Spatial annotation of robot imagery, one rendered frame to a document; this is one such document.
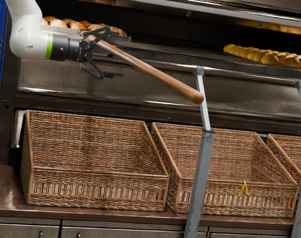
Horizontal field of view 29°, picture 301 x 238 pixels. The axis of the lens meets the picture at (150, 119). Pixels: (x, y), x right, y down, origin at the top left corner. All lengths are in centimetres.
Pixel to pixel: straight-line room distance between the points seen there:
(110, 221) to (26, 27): 80
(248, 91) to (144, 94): 54
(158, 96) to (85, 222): 78
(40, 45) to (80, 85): 69
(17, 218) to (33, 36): 68
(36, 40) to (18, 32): 7
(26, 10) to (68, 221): 80
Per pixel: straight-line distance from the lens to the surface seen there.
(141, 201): 238
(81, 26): 315
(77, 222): 231
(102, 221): 233
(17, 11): 211
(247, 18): 275
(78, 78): 271
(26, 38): 205
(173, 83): 155
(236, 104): 294
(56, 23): 314
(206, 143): 227
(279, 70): 302
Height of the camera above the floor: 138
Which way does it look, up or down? 11 degrees down
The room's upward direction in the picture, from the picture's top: 9 degrees clockwise
